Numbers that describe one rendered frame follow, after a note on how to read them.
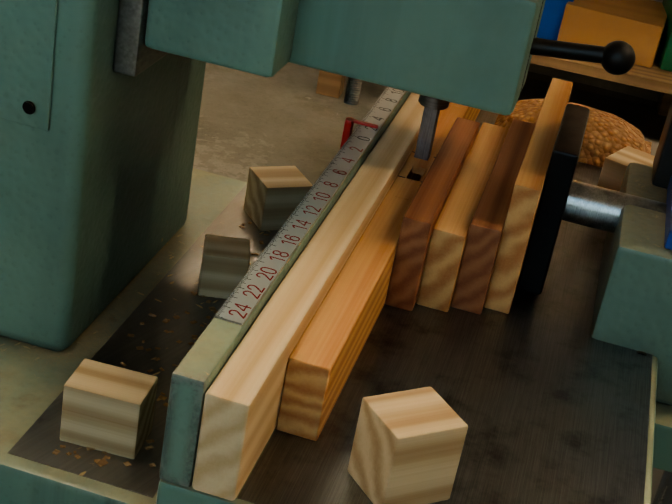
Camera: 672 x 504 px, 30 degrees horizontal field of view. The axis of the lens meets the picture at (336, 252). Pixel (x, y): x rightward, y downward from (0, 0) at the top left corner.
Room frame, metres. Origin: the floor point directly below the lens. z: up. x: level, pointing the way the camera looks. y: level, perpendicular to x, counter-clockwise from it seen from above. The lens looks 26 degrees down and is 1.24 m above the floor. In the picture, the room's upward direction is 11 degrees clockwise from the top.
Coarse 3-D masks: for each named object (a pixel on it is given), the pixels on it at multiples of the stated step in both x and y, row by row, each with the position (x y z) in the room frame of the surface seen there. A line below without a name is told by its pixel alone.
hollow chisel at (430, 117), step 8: (424, 112) 0.73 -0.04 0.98; (432, 112) 0.73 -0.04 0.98; (424, 120) 0.73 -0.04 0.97; (432, 120) 0.73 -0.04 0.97; (424, 128) 0.73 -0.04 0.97; (432, 128) 0.73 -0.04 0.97; (424, 136) 0.73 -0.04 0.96; (432, 136) 0.73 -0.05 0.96; (416, 144) 0.73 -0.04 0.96; (424, 144) 0.73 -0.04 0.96; (432, 144) 0.74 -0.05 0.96; (416, 152) 0.73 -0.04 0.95; (424, 152) 0.73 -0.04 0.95
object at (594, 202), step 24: (576, 120) 0.72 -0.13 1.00; (576, 144) 0.67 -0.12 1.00; (552, 168) 0.66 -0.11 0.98; (552, 192) 0.66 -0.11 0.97; (576, 192) 0.69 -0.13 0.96; (600, 192) 0.69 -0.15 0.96; (552, 216) 0.66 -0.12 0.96; (576, 216) 0.69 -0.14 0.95; (600, 216) 0.68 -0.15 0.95; (552, 240) 0.66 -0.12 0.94; (528, 264) 0.66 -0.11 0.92; (528, 288) 0.66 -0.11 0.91
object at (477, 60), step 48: (336, 0) 0.71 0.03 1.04; (384, 0) 0.71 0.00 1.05; (432, 0) 0.70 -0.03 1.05; (480, 0) 0.70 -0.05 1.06; (528, 0) 0.69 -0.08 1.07; (336, 48) 0.71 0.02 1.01; (384, 48) 0.70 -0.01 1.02; (432, 48) 0.70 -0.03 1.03; (480, 48) 0.70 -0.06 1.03; (528, 48) 0.69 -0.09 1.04; (432, 96) 0.70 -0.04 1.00; (480, 96) 0.69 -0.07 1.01
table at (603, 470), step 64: (576, 256) 0.73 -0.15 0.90; (384, 320) 0.60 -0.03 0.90; (448, 320) 0.62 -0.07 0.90; (512, 320) 0.63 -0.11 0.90; (576, 320) 0.64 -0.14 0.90; (384, 384) 0.54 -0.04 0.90; (448, 384) 0.55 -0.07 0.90; (512, 384) 0.56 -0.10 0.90; (576, 384) 0.57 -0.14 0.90; (640, 384) 0.58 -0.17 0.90; (320, 448) 0.47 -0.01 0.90; (512, 448) 0.50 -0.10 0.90; (576, 448) 0.51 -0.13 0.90; (640, 448) 0.52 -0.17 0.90
